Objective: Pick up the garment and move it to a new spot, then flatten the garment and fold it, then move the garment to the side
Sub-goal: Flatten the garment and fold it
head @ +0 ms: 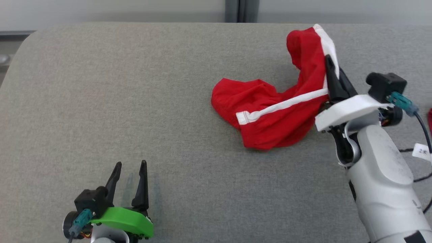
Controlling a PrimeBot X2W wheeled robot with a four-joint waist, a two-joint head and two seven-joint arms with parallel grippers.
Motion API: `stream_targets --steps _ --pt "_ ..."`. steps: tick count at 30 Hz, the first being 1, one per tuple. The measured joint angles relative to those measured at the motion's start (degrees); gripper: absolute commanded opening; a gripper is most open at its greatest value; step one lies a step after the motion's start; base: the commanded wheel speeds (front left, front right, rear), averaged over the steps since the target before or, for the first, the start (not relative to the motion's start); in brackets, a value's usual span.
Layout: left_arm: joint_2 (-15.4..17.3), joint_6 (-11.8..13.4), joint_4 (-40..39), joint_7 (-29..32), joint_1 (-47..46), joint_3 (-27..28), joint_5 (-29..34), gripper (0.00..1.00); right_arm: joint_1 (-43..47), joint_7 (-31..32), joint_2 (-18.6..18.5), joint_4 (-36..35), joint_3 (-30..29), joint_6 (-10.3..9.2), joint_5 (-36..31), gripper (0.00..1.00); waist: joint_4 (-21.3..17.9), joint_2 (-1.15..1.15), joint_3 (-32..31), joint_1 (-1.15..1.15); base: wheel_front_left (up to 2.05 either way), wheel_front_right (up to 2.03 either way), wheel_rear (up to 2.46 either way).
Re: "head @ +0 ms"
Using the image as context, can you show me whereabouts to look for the right teal-plug camera cable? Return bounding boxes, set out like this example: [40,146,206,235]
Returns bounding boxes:
[386,92,432,156]

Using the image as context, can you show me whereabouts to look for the grey fabric sofa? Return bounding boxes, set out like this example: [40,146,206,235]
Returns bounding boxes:
[0,22,432,243]

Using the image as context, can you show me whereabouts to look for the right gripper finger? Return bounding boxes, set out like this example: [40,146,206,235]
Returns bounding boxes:
[325,55,342,103]
[339,67,358,100]

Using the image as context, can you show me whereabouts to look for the grey floor rail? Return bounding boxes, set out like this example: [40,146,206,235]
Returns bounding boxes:
[0,30,36,43]

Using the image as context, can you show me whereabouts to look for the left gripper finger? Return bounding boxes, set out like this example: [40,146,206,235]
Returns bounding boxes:
[132,160,149,212]
[105,161,122,206]

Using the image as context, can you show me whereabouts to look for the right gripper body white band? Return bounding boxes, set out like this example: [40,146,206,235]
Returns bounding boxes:
[315,94,394,167]

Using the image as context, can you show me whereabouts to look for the teal-plug camera cable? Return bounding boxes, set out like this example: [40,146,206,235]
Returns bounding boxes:
[386,92,432,156]
[69,209,92,243]

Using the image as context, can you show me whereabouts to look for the left teal-plug camera cable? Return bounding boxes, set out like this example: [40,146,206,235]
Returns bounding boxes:
[69,209,92,243]

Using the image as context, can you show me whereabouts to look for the red shorts with white stripe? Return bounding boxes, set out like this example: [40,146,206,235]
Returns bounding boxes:
[211,24,340,151]

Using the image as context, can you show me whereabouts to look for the white cable tag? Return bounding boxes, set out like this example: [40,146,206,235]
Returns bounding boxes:
[412,143,432,162]

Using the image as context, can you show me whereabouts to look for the thin black cable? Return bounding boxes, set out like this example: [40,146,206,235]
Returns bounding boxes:
[398,147,432,215]

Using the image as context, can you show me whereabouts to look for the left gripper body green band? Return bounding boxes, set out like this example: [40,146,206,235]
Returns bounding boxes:
[90,207,154,241]

